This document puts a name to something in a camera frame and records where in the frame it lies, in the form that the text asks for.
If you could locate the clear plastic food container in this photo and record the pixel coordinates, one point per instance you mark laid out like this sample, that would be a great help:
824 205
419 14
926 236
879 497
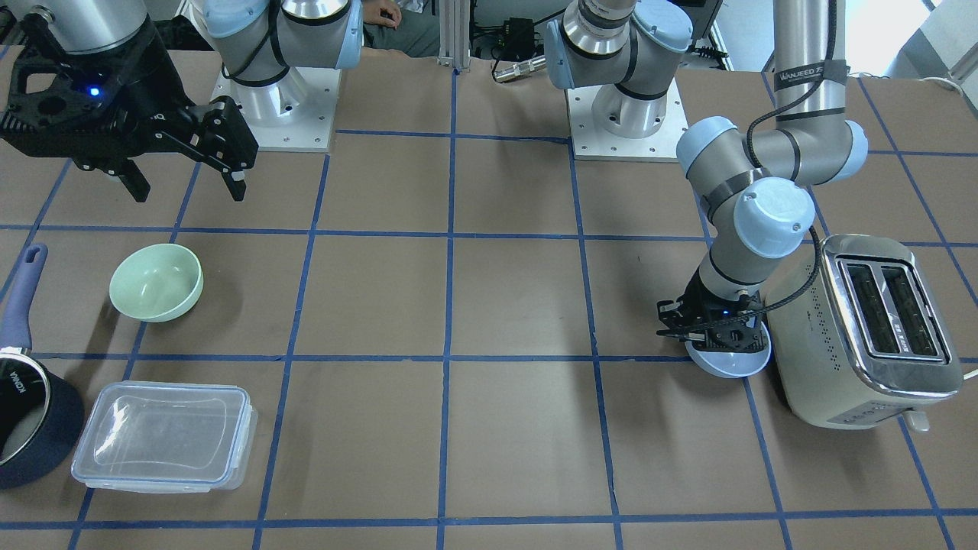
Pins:
156 437

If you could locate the blue bowl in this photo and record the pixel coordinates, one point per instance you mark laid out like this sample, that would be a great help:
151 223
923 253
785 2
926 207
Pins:
726 363

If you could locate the cream two-slot toaster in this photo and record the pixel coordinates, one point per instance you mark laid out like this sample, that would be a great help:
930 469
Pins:
859 339

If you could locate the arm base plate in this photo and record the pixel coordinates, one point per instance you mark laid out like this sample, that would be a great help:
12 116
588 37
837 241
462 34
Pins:
609 126
295 114

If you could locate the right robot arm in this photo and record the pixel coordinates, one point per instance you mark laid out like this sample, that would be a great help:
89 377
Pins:
258 41

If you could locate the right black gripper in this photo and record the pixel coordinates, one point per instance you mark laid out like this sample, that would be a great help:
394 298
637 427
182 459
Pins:
155 93

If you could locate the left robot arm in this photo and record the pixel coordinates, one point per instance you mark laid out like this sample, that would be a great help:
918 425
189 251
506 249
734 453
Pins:
753 183

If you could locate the green bowl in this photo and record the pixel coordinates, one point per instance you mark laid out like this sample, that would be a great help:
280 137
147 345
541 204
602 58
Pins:
157 283

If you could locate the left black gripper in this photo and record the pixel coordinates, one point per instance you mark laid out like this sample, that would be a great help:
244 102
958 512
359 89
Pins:
690 299

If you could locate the aluminium frame post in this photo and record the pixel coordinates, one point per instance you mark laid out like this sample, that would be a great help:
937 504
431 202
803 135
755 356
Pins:
454 34

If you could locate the dark blue saucepan with lid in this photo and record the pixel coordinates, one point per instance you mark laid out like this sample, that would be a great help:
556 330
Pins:
41 414

